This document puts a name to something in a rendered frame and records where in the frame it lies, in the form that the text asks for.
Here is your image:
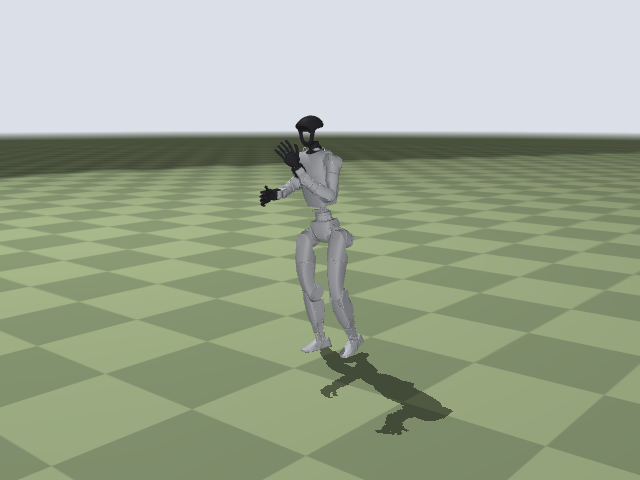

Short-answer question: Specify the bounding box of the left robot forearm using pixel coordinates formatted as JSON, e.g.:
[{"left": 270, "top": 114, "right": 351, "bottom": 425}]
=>
[{"left": 295, "top": 167, "right": 335, "bottom": 200}]

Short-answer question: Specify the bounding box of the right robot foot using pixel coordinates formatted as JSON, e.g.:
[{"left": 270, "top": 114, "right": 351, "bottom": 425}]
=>
[{"left": 301, "top": 337, "right": 331, "bottom": 352}]

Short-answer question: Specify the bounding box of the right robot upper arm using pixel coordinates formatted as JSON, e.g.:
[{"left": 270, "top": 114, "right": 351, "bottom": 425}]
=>
[{"left": 290, "top": 152, "right": 302, "bottom": 190}]

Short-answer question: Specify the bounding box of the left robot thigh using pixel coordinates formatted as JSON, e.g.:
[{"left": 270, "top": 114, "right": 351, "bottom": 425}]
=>
[{"left": 327, "top": 226, "right": 354, "bottom": 306}]

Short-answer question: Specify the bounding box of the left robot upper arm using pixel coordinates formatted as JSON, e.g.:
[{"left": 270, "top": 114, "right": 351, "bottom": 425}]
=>
[{"left": 319, "top": 153, "right": 342, "bottom": 203}]

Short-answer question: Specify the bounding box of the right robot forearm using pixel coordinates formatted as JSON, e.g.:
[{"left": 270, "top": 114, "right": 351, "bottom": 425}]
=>
[{"left": 277, "top": 177, "right": 296, "bottom": 199}]

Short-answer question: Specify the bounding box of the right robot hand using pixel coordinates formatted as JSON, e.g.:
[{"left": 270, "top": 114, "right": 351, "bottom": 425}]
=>
[{"left": 260, "top": 185, "right": 280, "bottom": 207}]

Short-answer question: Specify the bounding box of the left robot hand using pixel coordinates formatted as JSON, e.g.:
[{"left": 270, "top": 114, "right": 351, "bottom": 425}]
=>
[{"left": 275, "top": 140, "right": 306, "bottom": 178}]

